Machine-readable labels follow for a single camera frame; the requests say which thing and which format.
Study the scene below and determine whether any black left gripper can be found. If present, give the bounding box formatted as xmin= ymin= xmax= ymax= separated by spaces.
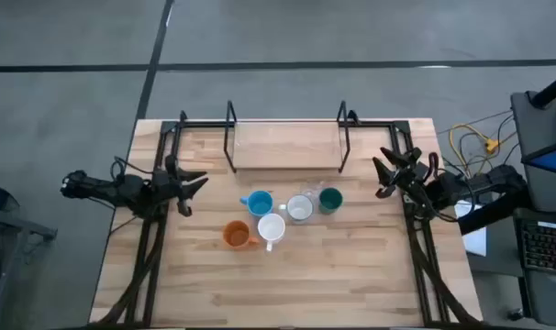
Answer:
xmin=151 ymin=154 xmax=210 ymax=217

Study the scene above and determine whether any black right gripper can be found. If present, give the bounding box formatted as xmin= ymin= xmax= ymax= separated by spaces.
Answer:
xmin=372 ymin=146 xmax=442 ymax=210

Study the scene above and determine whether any green cup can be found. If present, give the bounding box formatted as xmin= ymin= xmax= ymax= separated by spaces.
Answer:
xmin=317 ymin=186 xmax=344 ymax=215

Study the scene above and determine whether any orange mug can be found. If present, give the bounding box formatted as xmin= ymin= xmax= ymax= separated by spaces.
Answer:
xmin=222 ymin=220 xmax=261 ymax=251

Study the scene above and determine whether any light blue mug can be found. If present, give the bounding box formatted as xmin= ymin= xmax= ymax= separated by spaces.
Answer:
xmin=239 ymin=190 xmax=275 ymax=218

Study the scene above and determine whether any clear glass cup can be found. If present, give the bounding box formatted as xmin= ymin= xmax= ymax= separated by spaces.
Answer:
xmin=299 ymin=181 xmax=325 ymax=203

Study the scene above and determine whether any blue white floral mug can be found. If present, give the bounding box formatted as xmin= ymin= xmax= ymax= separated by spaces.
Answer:
xmin=277 ymin=193 xmax=315 ymax=225

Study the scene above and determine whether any wooden shelf with black legs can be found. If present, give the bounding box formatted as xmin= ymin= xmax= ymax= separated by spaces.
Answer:
xmin=222 ymin=99 xmax=352 ymax=174

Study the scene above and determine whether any black diagonal stand bar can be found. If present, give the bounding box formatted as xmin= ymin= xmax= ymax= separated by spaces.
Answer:
xmin=457 ymin=201 xmax=531 ymax=236

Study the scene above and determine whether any white paper sheet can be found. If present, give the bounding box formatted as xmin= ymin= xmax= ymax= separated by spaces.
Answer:
xmin=454 ymin=199 xmax=488 ymax=258

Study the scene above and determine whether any blue lit screen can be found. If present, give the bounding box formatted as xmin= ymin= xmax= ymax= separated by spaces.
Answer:
xmin=521 ymin=145 xmax=556 ymax=179

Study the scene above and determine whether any black keyboard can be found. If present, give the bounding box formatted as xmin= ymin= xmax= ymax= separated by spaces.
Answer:
xmin=518 ymin=219 xmax=556 ymax=276

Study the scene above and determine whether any black pole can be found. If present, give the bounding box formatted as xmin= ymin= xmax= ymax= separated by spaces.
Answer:
xmin=529 ymin=68 xmax=556 ymax=110

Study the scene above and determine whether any gray metal stand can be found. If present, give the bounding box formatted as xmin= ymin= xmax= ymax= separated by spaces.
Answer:
xmin=0 ymin=205 xmax=59 ymax=322

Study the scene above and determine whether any black aluminium table frame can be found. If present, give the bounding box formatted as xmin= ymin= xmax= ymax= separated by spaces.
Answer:
xmin=89 ymin=109 xmax=484 ymax=329

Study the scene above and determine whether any yellow cable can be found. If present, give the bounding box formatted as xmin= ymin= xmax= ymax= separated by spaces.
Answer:
xmin=448 ymin=122 xmax=500 ymax=179

